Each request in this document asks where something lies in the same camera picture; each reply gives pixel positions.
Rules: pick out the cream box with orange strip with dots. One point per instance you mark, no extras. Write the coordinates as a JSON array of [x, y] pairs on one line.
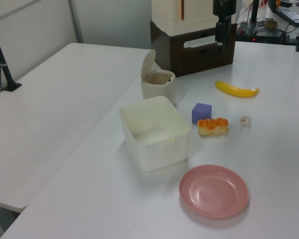
[[169, 15]]

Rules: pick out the pink plastic plate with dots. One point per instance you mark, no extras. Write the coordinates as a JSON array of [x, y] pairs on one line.
[[213, 191]]

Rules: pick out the white toaster oven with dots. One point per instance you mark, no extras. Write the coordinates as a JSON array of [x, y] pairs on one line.
[[199, 58]]

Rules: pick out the white swing-lid trash can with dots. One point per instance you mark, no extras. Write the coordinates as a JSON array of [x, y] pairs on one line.
[[159, 87]]

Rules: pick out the black electronics box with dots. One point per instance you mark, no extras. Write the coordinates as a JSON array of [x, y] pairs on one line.
[[269, 36]]

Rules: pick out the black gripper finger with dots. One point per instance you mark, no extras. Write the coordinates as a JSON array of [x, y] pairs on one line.
[[228, 25], [220, 32]]

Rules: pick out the black upright stand pole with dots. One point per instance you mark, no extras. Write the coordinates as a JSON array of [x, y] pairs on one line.
[[254, 11]]

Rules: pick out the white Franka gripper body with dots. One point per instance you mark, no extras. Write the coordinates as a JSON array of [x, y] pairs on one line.
[[224, 6]]

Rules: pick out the cream plastic storage box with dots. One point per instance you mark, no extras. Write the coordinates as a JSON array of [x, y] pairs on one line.
[[162, 152]]

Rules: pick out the orange glazed bread loaf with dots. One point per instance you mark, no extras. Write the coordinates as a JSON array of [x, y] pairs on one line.
[[213, 127]]

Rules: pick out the yellow banana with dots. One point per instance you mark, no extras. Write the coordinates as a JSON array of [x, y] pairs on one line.
[[236, 90]]

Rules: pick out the black camera stand pole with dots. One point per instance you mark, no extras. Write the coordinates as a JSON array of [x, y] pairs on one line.
[[5, 69]]

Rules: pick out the small cardboard box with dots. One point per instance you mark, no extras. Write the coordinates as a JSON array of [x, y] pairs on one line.
[[271, 24]]

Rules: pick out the white paper ball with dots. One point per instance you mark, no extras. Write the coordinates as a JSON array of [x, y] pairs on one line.
[[245, 121]]

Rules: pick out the black computer keyboard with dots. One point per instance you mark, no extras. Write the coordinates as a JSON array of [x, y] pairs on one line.
[[291, 15]]

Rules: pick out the purple cube block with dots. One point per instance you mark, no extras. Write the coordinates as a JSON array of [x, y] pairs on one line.
[[201, 114]]

